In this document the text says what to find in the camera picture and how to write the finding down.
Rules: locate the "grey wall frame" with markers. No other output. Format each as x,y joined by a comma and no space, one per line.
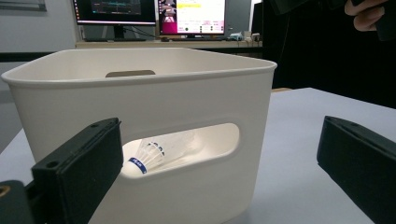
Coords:
21,4

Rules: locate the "white plastic basket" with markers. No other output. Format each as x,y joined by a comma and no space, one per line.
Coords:
171,99

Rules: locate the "black curtain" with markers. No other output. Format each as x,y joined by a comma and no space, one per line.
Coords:
327,56

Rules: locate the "small teal object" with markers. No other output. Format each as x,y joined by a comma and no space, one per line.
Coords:
236,36

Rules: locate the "black keyboard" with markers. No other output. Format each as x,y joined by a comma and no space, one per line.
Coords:
115,39

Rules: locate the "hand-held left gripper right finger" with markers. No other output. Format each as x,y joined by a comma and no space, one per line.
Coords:
361,168

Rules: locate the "bright screen monitor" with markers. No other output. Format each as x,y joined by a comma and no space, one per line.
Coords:
199,17

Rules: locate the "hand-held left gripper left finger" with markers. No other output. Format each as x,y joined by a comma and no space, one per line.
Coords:
77,174

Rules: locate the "white shuttlecock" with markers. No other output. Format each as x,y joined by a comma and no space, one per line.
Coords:
135,166

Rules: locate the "dark screen monitor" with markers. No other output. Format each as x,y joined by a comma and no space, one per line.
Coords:
115,11

